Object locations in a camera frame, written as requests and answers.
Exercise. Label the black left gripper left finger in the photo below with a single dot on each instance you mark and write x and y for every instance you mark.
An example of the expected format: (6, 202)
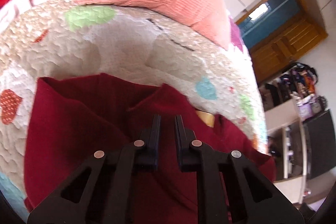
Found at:
(98, 191)

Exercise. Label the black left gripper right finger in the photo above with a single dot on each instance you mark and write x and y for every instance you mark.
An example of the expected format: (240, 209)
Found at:
(230, 189)

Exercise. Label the dark red sweater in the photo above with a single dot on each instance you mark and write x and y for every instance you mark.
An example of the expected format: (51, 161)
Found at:
(72, 119)

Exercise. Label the white desk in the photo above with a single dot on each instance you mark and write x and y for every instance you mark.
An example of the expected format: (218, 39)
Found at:
(287, 145)

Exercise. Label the black monitor screen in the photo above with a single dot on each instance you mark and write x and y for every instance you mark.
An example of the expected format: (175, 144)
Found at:
(320, 142)

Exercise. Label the cluttered shelf rack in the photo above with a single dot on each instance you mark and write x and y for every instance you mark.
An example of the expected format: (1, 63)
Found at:
(296, 82)

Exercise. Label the wooden door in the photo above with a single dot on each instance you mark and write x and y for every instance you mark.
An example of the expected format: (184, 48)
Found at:
(285, 46)

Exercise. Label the patchwork heart quilt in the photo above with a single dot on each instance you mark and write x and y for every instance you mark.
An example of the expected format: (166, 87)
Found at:
(60, 39)

